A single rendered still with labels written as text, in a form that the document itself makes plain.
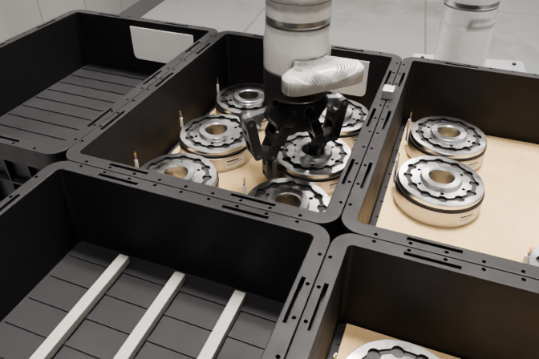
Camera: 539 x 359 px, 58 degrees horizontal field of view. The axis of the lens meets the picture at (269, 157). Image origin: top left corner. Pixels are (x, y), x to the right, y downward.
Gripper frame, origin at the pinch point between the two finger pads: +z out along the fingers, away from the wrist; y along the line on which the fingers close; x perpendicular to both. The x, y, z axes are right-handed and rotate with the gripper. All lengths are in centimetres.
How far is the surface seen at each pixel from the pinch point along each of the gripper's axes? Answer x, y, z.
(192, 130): -12.4, 9.8, -0.8
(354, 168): 12.7, -0.4, -7.9
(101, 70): -44.3, 18.0, 2.1
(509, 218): 17.6, -20.1, 2.1
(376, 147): 10.3, -4.7, -7.9
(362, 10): -262, -191, 85
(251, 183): -1.1, 5.4, 2.1
